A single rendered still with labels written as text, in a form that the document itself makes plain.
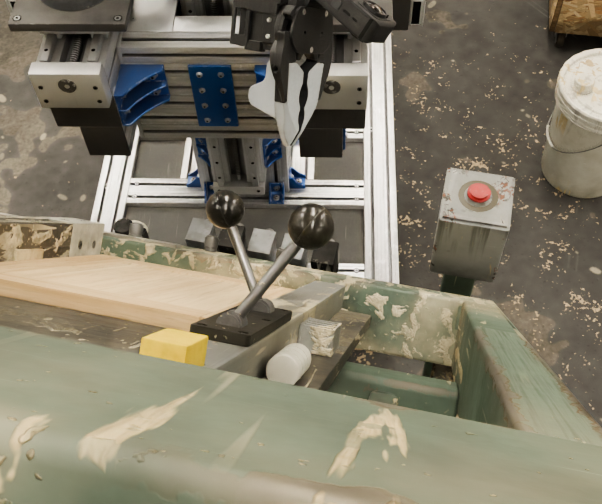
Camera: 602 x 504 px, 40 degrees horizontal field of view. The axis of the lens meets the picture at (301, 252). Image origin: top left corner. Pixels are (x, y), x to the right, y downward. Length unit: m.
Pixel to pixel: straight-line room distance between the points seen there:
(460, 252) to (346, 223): 0.84
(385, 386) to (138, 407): 0.84
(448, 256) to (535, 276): 1.02
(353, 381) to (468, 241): 0.50
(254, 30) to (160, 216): 1.51
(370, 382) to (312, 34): 0.43
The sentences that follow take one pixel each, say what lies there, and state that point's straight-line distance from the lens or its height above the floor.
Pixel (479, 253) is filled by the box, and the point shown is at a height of 0.85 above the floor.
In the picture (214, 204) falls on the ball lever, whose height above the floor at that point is 1.44.
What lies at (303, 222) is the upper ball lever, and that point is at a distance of 0.66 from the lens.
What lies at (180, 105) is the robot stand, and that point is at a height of 0.78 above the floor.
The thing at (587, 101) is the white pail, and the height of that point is 0.36.
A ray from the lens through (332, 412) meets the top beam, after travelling 0.23.
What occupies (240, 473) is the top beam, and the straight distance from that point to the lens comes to 0.17.
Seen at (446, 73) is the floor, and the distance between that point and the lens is 3.00.
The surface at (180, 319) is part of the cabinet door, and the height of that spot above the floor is 1.28.
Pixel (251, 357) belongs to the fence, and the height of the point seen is 1.47.
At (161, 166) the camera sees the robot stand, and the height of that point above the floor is 0.21.
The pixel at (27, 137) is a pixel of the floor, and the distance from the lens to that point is 2.95.
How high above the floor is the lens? 2.07
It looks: 56 degrees down
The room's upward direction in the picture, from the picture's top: 3 degrees counter-clockwise
